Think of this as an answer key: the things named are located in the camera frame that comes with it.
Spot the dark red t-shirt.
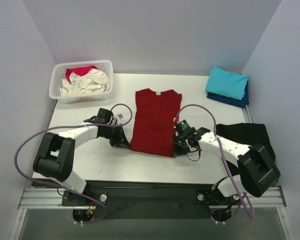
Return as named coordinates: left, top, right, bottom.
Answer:
left=130, top=88, right=182, bottom=158

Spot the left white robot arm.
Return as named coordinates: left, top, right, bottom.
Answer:
left=33, top=108, right=131, bottom=206

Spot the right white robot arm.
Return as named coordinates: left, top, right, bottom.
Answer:
left=173, top=120, right=281, bottom=204

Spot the cream white t-shirt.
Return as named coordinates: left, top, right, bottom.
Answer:
left=60, top=69, right=110, bottom=97

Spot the bright red t-shirt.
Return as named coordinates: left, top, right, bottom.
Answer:
left=65, top=65, right=98, bottom=84

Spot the black t-shirt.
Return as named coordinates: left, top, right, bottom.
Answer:
left=214, top=122, right=276, bottom=176

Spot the white plastic basket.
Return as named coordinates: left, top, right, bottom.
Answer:
left=49, top=60, right=114, bottom=104

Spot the turquoise folded t-shirt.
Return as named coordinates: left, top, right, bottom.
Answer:
left=205, top=66, right=248, bottom=100

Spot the dark blue folded t-shirt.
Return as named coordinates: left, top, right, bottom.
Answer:
left=207, top=83, right=249, bottom=108

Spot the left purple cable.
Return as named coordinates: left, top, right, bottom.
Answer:
left=14, top=103, right=135, bottom=224

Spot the purple cable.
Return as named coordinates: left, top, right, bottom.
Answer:
left=173, top=104, right=255, bottom=224
left=14, top=103, right=135, bottom=224

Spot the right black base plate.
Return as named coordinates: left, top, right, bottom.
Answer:
left=196, top=188, right=238, bottom=206

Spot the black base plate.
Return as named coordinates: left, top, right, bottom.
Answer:
left=61, top=189, right=108, bottom=207
left=196, top=188, right=238, bottom=206

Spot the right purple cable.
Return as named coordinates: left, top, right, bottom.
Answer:
left=173, top=104, right=255, bottom=224

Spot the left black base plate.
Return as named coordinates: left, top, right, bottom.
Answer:
left=61, top=189, right=108, bottom=207

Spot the aluminium rail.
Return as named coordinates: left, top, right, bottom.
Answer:
left=18, top=187, right=287, bottom=209

